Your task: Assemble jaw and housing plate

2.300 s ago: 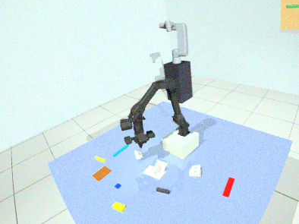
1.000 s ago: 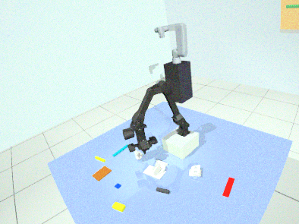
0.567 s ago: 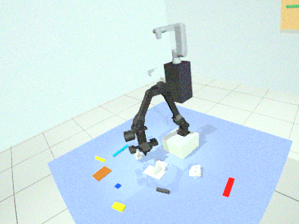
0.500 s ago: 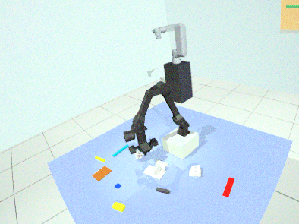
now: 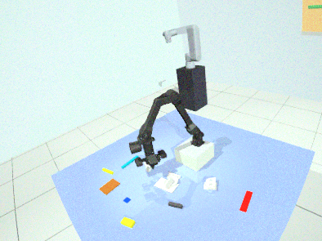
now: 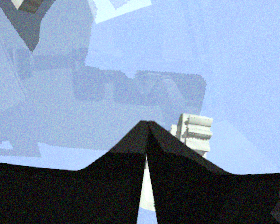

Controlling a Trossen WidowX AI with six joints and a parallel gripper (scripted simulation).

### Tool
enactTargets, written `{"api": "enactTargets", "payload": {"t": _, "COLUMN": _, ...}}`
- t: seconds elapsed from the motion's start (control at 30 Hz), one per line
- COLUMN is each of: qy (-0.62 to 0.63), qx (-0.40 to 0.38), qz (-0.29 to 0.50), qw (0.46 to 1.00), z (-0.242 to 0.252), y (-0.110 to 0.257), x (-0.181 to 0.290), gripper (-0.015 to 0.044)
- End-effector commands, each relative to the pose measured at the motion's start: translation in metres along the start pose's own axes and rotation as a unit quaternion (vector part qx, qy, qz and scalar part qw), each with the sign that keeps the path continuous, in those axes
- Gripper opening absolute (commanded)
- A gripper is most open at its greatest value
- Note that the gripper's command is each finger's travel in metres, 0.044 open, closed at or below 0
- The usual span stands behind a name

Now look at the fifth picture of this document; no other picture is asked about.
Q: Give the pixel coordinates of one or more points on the blue flat square plate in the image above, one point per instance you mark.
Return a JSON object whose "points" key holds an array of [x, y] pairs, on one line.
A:
{"points": [[126, 200]]}

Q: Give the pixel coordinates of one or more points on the red flat bar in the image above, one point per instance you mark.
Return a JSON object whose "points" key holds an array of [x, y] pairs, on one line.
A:
{"points": [[246, 201]]}

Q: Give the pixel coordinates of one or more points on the brown flat plate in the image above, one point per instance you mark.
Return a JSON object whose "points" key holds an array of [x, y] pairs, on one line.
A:
{"points": [[109, 186]]}

